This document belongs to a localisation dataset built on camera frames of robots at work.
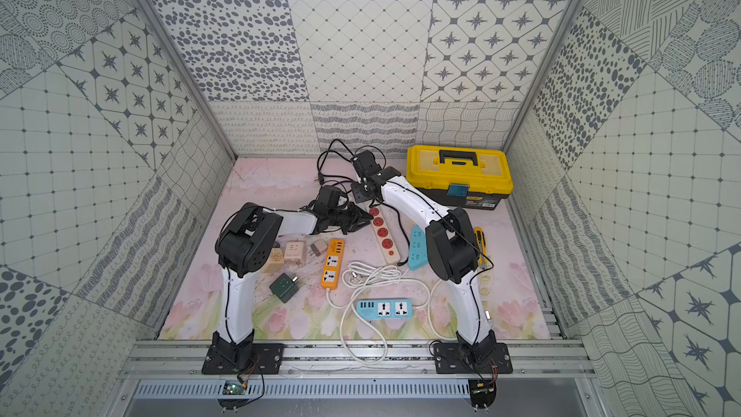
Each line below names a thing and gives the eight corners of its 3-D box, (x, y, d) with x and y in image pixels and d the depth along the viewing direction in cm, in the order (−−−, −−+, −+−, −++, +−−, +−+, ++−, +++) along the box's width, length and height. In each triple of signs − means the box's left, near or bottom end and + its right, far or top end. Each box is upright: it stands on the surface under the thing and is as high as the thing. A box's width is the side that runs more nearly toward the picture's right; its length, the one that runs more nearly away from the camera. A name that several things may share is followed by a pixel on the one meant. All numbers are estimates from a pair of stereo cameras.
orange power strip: (322, 290, 88) (320, 286, 85) (328, 243, 98) (327, 238, 96) (340, 290, 88) (339, 286, 85) (344, 243, 98) (343, 238, 96)
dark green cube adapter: (274, 293, 87) (268, 287, 82) (292, 275, 91) (287, 268, 86) (286, 304, 85) (281, 298, 80) (304, 285, 89) (299, 278, 84)
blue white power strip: (357, 320, 82) (356, 316, 79) (358, 304, 85) (357, 299, 82) (413, 320, 82) (414, 316, 79) (411, 304, 85) (413, 299, 82)
